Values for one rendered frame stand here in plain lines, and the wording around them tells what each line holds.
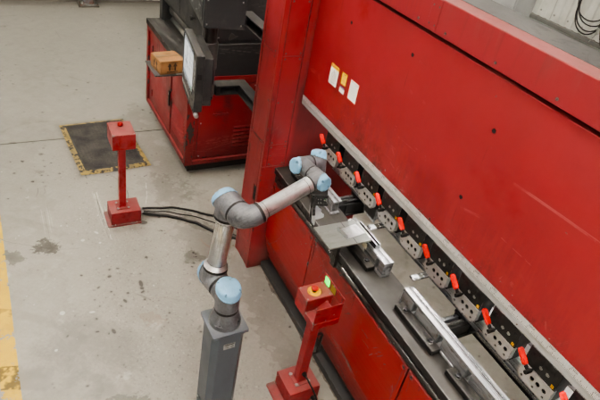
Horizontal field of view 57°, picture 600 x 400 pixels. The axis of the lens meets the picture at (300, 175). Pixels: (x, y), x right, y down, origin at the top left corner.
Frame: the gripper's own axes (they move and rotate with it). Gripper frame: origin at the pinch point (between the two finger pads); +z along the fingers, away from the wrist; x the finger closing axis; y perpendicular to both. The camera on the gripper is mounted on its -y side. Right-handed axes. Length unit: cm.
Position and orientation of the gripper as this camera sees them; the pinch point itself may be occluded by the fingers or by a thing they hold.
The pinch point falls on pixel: (311, 220)
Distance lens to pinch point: 270.5
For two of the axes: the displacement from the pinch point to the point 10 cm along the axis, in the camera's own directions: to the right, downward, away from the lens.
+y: 9.9, 0.1, 1.2
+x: -1.1, -2.7, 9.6
